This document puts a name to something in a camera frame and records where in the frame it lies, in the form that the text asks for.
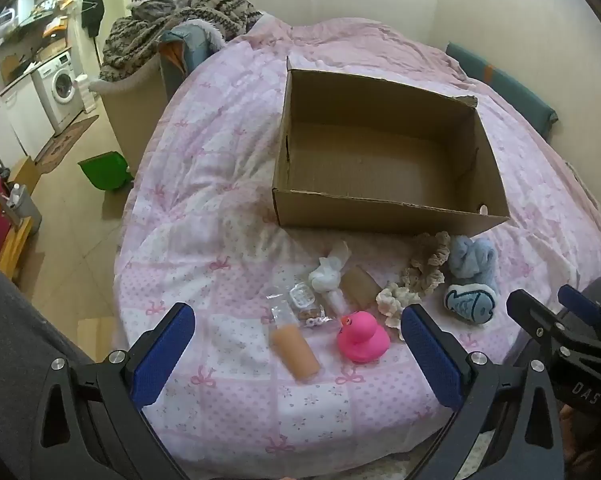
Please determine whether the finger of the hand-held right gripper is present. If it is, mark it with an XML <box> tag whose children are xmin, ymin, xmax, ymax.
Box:
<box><xmin>507</xmin><ymin>289</ymin><xmax>571</xmax><ymax>361</ymax></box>
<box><xmin>558</xmin><ymin>285</ymin><xmax>601</xmax><ymax>348</ymax></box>

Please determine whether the green plastic bin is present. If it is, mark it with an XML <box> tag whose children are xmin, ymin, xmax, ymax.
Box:
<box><xmin>78</xmin><ymin>151</ymin><xmax>134</xmax><ymax>192</ymax></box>

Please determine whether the beige crochet scrunchie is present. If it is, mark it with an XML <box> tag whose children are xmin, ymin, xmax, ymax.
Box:
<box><xmin>401</xmin><ymin>231</ymin><xmax>452</xmax><ymax>295</ymax></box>

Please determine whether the white paper roll stack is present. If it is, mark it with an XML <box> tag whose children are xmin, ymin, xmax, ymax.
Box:
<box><xmin>75</xmin><ymin>74</ymin><xmax>96</xmax><ymax>113</ymax></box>

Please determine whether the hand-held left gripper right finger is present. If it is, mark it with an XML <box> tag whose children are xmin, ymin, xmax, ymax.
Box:
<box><xmin>401</xmin><ymin>304</ymin><xmax>566</xmax><ymax>480</ymax></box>

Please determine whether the light blue plush toy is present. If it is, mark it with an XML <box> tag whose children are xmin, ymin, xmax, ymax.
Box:
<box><xmin>448</xmin><ymin>236</ymin><xmax>499</xmax><ymax>293</ymax></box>

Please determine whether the brown doormat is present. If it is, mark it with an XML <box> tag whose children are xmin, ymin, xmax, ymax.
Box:
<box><xmin>33</xmin><ymin>115</ymin><xmax>100</xmax><ymax>167</ymax></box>

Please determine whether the teal padded mat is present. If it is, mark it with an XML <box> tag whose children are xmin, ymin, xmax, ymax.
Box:
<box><xmin>445</xmin><ymin>42</ymin><xmax>559</xmax><ymax>136</ymax></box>

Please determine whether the pink patterned quilt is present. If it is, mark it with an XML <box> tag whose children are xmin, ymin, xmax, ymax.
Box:
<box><xmin>113</xmin><ymin>17</ymin><xmax>601</xmax><ymax>478</ymax></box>

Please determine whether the grey waste bin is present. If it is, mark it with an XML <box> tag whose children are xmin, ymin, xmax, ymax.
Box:
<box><xmin>8</xmin><ymin>185</ymin><xmax>42</xmax><ymax>233</ymax></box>

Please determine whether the beige armchair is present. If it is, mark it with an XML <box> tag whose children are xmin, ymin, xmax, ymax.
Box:
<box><xmin>89</xmin><ymin>60</ymin><xmax>168</xmax><ymax>176</ymax></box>

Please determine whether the white ruffled scrunchie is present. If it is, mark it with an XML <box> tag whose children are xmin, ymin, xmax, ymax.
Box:
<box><xmin>375</xmin><ymin>282</ymin><xmax>424</xmax><ymax>331</ymax></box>

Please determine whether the patterned knit blanket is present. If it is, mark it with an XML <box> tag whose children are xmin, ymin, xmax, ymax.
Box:
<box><xmin>100</xmin><ymin>0</ymin><xmax>264</xmax><ymax>81</ymax></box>

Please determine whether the peach foam cylinder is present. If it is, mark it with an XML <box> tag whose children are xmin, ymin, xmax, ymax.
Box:
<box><xmin>272</xmin><ymin>322</ymin><xmax>321</xmax><ymax>381</ymax></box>

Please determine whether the white washing machine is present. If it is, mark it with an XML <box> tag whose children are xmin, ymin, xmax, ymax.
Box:
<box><xmin>32</xmin><ymin>51</ymin><xmax>84</xmax><ymax>133</ymax></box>

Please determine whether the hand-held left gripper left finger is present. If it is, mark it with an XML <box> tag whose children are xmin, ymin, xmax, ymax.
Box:
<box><xmin>30</xmin><ymin>302</ymin><xmax>196</xmax><ymax>480</ymax></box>

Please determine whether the white blue fish plush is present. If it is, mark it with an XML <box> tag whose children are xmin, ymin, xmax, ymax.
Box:
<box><xmin>443</xmin><ymin>284</ymin><xmax>496</xmax><ymax>325</ymax></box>

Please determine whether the pink rubber duck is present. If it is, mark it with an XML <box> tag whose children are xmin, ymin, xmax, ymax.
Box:
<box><xmin>337</xmin><ymin>311</ymin><xmax>391</xmax><ymax>364</ymax></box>

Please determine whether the white cloth bundle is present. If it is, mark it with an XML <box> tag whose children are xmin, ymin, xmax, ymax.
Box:
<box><xmin>308</xmin><ymin>241</ymin><xmax>354</xmax><ymax>317</ymax></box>

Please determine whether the brown cardboard tube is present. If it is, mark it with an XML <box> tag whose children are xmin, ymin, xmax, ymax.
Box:
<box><xmin>341</xmin><ymin>266</ymin><xmax>381</xmax><ymax>308</ymax></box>

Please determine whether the small cardboard floor box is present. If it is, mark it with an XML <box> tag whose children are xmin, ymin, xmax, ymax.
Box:
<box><xmin>8</xmin><ymin>156</ymin><xmax>44</xmax><ymax>196</ymax></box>

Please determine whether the white kitchen cabinet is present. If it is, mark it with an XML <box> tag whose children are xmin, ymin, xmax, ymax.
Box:
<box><xmin>0</xmin><ymin>77</ymin><xmax>46</xmax><ymax>161</ymax></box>

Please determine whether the clear plastic packet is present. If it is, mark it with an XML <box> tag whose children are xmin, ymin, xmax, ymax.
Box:
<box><xmin>268</xmin><ymin>282</ymin><xmax>326</xmax><ymax>328</ymax></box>

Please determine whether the black hanging garment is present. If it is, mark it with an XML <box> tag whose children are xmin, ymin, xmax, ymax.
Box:
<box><xmin>82</xmin><ymin>0</ymin><xmax>105</xmax><ymax>37</ymax></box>

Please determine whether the yellow wooden chair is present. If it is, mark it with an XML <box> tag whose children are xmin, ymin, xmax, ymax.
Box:
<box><xmin>0</xmin><ymin>200</ymin><xmax>34</xmax><ymax>281</ymax></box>

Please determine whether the kitchen wall shelf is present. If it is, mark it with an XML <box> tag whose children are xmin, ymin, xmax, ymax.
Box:
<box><xmin>0</xmin><ymin>0</ymin><xmax>76</xmax><ymax>41</ymax></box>

